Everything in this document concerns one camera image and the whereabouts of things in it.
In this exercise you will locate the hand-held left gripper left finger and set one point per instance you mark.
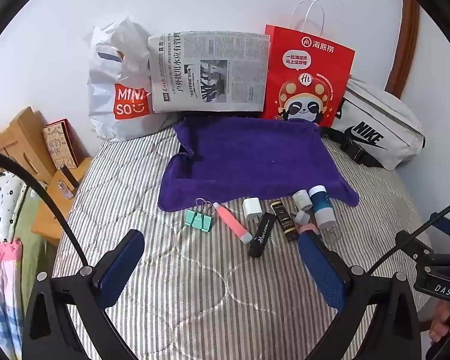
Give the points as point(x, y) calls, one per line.
point(120, 266)

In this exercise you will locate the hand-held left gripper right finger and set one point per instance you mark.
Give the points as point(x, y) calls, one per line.
point(318, 266)

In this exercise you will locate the pink blue cap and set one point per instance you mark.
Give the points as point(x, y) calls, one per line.
point(308, 228)

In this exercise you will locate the small white cap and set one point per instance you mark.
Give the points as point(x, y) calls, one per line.
point(302, 217)

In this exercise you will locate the brown gold lighter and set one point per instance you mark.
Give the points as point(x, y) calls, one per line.
point(285, 221)

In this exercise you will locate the blue white bottle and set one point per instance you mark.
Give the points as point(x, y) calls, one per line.
point(322, 206)

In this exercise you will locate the black lighter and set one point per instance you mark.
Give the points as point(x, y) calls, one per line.
point(261, 236)

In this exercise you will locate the white tape roll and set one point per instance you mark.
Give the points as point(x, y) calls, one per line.
point(303, 199)

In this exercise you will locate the white charger plug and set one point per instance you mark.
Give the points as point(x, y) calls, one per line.
point(251, 208)

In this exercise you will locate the green binder clip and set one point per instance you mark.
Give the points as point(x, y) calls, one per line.
point(198, 220)

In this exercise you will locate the pink white tube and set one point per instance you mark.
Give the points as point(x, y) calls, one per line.
point(228, 219)

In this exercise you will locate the person's right hand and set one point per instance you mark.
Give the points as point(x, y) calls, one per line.
point(440, 326)

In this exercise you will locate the striped bed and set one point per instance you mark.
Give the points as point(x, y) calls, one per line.
point(195, 288)

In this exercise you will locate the wooden nightstand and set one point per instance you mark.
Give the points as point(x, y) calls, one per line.
point(48, 217)

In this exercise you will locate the green cloth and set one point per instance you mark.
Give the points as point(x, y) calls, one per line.
point(30, 255)

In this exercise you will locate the small glass bottle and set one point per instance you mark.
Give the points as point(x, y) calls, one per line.
point(65, 190)

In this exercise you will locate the dark cylinder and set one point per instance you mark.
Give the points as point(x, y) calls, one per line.
point(70, 178)

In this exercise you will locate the patterned clothes pile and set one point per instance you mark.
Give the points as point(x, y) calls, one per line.
point(0, 288)

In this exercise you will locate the white waist bag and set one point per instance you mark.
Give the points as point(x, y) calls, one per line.
point(382, 120)

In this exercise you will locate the purple towel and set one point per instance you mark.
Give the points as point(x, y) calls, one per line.
point(247, 157)

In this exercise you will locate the panda print pillow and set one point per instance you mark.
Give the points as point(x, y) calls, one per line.
point(3, 202)

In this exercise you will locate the patterned book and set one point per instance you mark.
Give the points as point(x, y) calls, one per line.
point(60, 146)

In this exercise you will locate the white plastic shopping bag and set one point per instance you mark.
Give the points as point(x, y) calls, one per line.
point(105, 101)

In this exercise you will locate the red paper bag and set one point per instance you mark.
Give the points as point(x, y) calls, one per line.
point(303, 67)

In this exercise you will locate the folded newspaper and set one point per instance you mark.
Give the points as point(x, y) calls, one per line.
point(210, 71)

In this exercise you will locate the brown wooden door frame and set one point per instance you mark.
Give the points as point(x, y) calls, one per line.
point(407, 45)

